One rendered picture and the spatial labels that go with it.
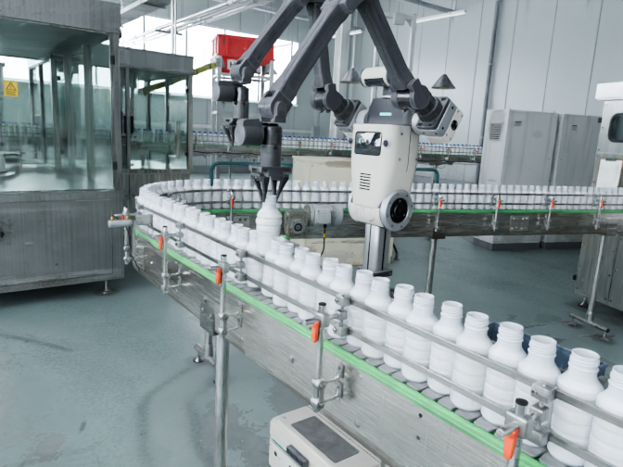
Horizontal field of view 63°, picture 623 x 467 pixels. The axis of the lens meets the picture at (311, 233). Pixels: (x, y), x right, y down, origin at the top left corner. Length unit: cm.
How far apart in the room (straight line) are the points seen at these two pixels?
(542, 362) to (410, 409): 27
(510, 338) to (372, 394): 33
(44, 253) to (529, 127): 588
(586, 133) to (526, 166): 106
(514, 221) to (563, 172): 412
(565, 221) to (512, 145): 326
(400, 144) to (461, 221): 175
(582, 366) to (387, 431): 41
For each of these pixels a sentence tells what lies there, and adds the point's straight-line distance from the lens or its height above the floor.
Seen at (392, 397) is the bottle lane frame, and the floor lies 97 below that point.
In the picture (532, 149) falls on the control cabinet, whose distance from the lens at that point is 747.
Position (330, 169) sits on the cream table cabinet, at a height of 108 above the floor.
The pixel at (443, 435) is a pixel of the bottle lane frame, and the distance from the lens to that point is 97.
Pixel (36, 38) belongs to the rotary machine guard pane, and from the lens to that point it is 439.
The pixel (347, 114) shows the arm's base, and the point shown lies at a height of 153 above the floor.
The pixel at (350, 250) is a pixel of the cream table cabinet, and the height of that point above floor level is 17.
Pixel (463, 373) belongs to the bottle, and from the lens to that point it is 92.
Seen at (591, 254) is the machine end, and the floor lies 52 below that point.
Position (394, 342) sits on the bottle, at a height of 106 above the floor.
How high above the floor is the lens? 145
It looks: 11 degrees down
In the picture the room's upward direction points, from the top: 3 degrees clockwise
